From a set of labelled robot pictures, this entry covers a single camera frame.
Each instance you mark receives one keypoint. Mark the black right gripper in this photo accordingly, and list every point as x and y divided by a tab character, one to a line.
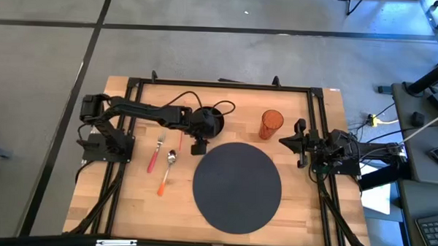
304	144

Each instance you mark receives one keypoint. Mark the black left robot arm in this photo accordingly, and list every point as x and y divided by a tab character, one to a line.
142	111

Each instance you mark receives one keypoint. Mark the silver metal bracket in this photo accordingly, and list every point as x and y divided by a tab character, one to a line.
116	243

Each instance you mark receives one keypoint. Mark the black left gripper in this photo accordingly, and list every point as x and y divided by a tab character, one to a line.
202	124

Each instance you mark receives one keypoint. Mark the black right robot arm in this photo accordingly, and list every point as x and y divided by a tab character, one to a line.
379	147

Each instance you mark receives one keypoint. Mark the black aluminium table frame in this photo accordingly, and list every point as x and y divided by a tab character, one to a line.
224	85

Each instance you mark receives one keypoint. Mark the black frame clip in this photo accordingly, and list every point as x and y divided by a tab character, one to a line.
276	80
154	76

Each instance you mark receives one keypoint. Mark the red drinking straw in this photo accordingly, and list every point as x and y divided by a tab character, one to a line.
180	141

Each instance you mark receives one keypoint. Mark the small black box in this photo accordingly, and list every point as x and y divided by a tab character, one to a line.
418	119

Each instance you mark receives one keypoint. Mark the grey desk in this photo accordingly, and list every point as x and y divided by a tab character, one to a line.
408	144

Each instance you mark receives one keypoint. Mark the black bowl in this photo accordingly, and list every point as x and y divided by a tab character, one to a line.
221	128

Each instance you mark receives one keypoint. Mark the white paper sheet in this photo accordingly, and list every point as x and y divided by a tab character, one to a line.
379	198

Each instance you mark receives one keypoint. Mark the yellow plug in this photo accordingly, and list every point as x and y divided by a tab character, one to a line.
373	120

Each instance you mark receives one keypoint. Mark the orange translucent plastic cup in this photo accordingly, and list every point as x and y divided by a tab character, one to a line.
271	125

